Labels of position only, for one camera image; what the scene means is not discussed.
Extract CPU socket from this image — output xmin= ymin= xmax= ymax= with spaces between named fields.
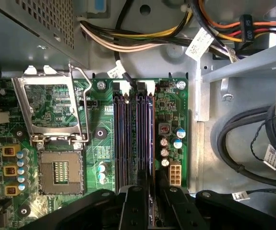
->
xmin=36 ymin=143 xmax=85 ymax=196

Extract white barcode cable label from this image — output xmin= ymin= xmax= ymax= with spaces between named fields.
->
xmin=185 ymin=26 xmax=215 ymax=60

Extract thin wire locking lever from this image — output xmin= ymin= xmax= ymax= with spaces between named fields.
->
xmin=31 ymin=63 xmax=93 ymax=144

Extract thin black labelled cable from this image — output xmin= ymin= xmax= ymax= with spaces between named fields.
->
xmin=106 ymin=0 xmax=138 ymax=89

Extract black-latched RAM slot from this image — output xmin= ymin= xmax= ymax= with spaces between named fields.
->
xmin=112 ymin=81 xmax=124 ymax=195
xmin=136 ymin=81 xmax=147 ymax=173

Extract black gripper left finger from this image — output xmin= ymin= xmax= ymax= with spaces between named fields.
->
xmin=20 ymin=170 xmax=151 ymax=230

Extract yellow black beige wire bundle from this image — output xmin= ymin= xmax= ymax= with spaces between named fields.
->
xmin=79 ymin=9 xmax=194 ymax=53

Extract black twisted wire with label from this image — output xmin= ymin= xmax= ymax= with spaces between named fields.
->
xmin=250 ymin=112 xmax=276 ymax=174

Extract grey power supply unit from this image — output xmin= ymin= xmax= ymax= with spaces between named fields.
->
xmin=0 ymin=0 xmax=90 ymax=72

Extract white-latched RAM slot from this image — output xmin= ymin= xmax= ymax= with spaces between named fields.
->
xmin=145 ymin=81 xmax=157 ymax=173
xmin=121 ymin=81 xmax=133 ymax=192

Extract metal socket cover frame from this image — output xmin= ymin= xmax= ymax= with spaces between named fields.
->
xmin=11 ymin=64 xmax=84 ymax=146

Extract black and grey PC case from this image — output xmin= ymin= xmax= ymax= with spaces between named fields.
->
xmin=0 ymin=0 xmax=276 ymax=230

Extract white eight-pin power socket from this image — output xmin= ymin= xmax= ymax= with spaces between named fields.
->
xmin=168 ymin=161 xmax=182 ymax=186

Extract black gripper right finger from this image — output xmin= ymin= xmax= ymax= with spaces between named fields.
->
xmin=156 ymin=170 xmax=276 ymax=230

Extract green motherboard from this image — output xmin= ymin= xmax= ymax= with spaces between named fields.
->
xmin=0 ymin=78 xmax=189 ymax=230

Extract grey bracket with blue label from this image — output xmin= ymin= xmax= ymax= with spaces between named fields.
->
xmin=75 ymin=0 xmax=111 ymax=20

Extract thick black cable loop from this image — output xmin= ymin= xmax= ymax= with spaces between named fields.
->
xmin=216 ymin=103 xmax=276 ymax=190

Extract grey metal drive cage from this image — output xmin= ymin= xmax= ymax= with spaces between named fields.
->
xmin=195 ymin=39 xmax=276 ymax=123

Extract orange red power wires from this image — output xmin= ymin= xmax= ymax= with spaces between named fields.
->
xmin=189 ymin=0 xmax=276 ymax=45

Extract thin black wire with tag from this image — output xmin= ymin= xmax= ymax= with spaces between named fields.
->
xmin=230 ymin=188 xmax=276 ymax=202

